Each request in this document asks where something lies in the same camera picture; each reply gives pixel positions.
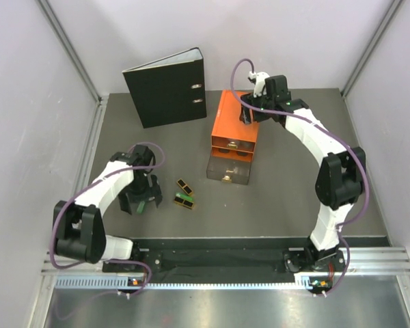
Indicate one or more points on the upper clear drawer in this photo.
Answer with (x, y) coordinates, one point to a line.
(235, 144)

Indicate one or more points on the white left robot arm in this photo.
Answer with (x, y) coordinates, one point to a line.
(78, 230)

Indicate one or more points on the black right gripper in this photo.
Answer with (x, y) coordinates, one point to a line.
(248, 102)

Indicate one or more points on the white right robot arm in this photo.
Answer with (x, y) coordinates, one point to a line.
(339, 181)

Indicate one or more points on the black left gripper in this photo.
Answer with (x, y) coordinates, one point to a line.
(150, 193)

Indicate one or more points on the aluminium frame rail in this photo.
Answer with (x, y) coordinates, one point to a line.
(361, 261)

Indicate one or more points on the orange plastic box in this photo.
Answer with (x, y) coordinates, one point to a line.
(227, 124)

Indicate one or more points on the black lever arch binder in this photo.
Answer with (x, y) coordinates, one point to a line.
(169, 90)

